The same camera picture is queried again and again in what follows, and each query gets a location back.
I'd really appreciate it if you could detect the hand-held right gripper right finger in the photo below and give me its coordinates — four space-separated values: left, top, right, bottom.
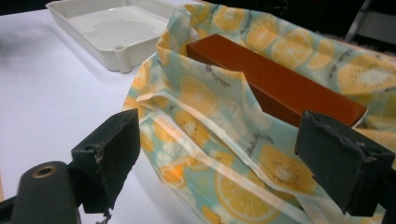
294 109 396 217

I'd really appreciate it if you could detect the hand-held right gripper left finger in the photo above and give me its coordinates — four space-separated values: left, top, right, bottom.
70 108 142 216

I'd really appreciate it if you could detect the long orange box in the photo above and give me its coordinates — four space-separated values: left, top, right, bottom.
186 33 368 128

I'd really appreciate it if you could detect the lemon print cloth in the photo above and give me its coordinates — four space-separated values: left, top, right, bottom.
121 2 396 224

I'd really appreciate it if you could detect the white plastic tray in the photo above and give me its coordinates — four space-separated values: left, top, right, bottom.
45 0 179 75

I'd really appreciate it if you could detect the metal stand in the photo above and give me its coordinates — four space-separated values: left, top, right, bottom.
343 0 396 48

